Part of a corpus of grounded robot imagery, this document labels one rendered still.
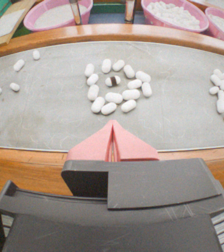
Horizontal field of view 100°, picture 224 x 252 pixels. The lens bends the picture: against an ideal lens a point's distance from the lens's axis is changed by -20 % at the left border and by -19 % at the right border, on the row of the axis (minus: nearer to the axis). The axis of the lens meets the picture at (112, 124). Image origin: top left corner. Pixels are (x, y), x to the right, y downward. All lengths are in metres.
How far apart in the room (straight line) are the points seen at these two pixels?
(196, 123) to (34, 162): 0.36
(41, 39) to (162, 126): 0.41
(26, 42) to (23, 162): 0.34
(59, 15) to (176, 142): 0.59
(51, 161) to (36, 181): 0.05
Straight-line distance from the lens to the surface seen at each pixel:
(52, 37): 0.41
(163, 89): 0.30
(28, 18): 0.62
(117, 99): 0.24
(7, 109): 0.38
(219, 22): 0.78
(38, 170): 0.26
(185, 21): 0.57
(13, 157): 0.31
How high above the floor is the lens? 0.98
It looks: 77 degrees down
